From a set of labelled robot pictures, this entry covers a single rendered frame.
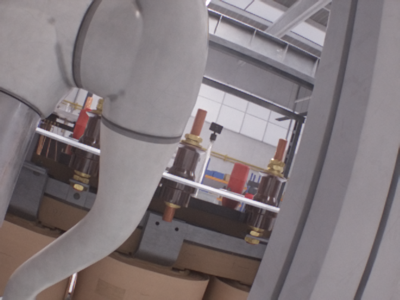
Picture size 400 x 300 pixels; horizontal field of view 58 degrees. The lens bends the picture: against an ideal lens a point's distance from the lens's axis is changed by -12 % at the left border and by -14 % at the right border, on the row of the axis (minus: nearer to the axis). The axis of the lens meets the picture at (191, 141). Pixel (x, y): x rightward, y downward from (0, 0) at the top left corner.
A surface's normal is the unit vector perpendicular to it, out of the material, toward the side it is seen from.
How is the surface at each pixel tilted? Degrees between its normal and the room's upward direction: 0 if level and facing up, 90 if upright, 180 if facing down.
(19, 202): 90
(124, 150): 123
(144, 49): 110
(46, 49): 102
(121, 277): 90
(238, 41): 90
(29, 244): 90
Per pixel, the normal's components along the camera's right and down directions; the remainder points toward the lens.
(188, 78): 0.71, 0.36
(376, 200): 0.36, 0.02
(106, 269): -0.30, -0.20
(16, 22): -0.01, -0.18
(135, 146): -0.04, 0.46
